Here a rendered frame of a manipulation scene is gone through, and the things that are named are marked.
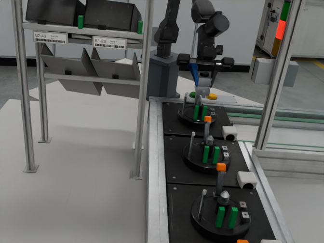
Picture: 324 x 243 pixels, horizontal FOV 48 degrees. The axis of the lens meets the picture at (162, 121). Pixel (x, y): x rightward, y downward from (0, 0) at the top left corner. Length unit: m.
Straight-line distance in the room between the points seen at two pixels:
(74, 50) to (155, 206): 3.53
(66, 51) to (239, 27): 2.04
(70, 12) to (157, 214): 0.56
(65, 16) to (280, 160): 0.79
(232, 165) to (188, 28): 3.41
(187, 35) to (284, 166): 3.29
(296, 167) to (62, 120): 0.87
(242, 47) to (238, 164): 3.65
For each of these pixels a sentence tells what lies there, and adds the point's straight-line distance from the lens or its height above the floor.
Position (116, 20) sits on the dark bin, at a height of 1.33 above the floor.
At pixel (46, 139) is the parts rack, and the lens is 1.33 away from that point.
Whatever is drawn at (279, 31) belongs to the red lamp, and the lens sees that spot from 1.10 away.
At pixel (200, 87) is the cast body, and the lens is 1.22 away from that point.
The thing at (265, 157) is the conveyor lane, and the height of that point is 0.93.
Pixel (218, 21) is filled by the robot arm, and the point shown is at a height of 1.31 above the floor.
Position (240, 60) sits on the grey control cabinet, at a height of 0.17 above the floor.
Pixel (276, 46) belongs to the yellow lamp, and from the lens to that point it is 1.11.
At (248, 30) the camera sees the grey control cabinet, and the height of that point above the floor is 0.55.
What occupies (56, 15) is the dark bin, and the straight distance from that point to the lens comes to 1.03.
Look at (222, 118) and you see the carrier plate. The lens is 1.34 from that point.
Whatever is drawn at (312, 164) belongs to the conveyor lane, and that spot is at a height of 0.92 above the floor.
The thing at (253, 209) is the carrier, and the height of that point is 0.97.
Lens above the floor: 1.56
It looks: 28 degrees down
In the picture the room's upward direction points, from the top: 6 degrees clockwise
